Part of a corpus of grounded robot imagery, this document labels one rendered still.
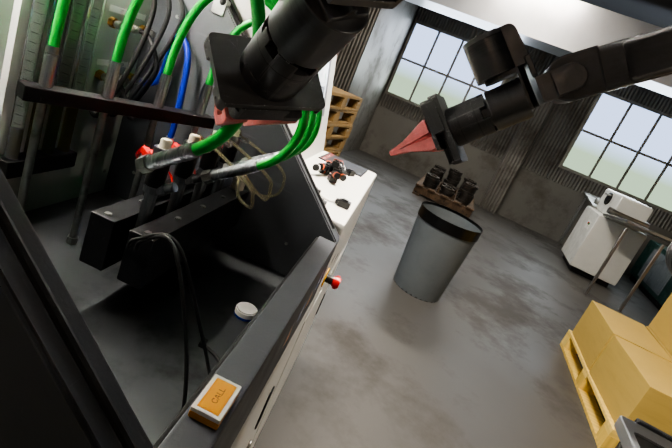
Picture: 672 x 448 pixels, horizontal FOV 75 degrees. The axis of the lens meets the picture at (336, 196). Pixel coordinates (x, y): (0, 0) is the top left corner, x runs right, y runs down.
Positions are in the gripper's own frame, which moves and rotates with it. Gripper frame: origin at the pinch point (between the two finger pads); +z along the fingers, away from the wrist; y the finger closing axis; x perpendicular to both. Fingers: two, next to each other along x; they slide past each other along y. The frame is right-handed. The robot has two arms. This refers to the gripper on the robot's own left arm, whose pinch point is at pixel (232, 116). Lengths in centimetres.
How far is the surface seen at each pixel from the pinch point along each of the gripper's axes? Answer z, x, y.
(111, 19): 37, -36, 2
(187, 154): 4.9, 2.2, 3.7
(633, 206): 193, 13, -597
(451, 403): 131, 90, -148
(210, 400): 4.7, 26.7, 5.6
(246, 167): 20.2, -1.1, -10.2
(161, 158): 8.6, 1.3, 5.4
